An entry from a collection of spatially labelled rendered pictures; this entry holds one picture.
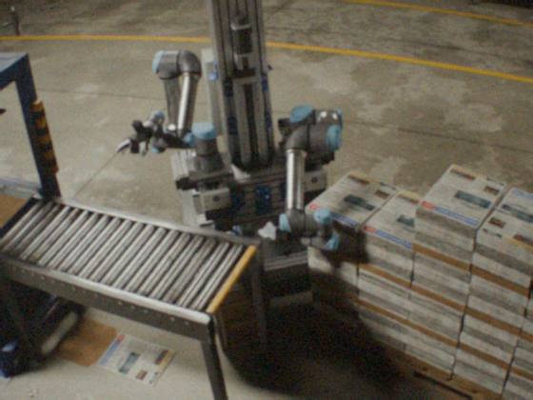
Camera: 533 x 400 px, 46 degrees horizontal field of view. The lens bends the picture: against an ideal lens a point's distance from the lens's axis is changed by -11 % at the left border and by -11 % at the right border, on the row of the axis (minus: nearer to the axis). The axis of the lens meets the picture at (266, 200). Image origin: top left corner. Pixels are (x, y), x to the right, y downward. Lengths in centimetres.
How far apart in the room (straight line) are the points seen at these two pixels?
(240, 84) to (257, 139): 35
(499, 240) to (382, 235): 61
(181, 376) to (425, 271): 140
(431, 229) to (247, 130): 122
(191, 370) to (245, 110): 137
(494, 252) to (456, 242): 18
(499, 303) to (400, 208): 70
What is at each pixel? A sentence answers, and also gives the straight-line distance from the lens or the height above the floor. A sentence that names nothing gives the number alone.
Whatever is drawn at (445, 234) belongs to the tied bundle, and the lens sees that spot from 275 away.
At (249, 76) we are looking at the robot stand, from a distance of 340.
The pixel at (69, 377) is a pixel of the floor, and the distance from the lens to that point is 372.
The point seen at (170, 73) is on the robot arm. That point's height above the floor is 136.
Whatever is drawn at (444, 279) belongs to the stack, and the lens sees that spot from 290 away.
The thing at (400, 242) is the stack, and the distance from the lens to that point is 293.
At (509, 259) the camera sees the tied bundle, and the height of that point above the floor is 98.
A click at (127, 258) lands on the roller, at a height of 79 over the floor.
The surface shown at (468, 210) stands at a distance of 275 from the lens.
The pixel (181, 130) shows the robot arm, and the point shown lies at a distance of 315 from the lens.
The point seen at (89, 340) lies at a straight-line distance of 388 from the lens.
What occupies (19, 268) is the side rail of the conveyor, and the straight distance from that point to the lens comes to 323.
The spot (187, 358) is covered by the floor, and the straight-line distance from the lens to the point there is 365.
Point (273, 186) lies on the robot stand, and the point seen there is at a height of 67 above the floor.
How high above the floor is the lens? 266
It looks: 35 degrees down
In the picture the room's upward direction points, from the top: 6 degrees counter-clockwise
